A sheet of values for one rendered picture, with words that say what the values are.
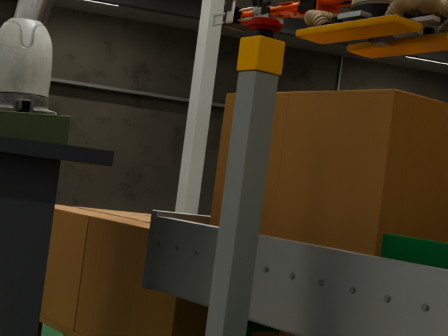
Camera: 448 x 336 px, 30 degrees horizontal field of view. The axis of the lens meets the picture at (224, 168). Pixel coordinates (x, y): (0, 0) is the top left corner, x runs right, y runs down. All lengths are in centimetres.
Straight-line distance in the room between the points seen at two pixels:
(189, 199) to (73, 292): 311
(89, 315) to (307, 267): 125
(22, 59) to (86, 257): 84
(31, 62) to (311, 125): 80
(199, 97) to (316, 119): 405
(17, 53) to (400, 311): 128
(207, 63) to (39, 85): 379
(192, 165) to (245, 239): 433
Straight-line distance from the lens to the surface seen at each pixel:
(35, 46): 236
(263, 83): 168
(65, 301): 303
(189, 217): 230
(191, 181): 599
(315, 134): 199
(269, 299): 185
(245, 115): 167
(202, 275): 205
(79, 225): 297
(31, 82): 234
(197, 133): 601
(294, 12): 244
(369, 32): 209
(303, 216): 199
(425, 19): 209
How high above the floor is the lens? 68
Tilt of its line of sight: 2 degrees up
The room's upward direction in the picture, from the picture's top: 7 degrees clockwise
